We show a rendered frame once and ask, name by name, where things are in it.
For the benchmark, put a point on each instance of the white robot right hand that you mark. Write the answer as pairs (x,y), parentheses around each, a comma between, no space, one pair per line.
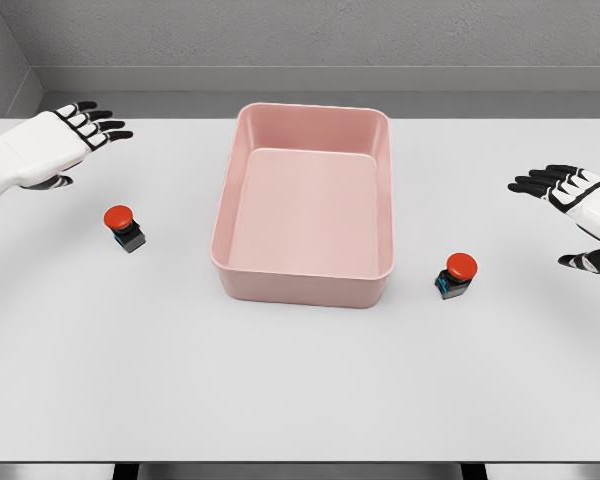
(597,205)

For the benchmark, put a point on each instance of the red button industrial switch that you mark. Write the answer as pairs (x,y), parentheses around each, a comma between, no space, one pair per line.
(122,227)
(457,275)

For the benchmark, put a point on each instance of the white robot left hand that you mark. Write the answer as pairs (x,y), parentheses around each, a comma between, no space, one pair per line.
(40,145)

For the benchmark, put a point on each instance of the pink plastic basket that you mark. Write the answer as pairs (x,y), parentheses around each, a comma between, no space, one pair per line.
(305,205)

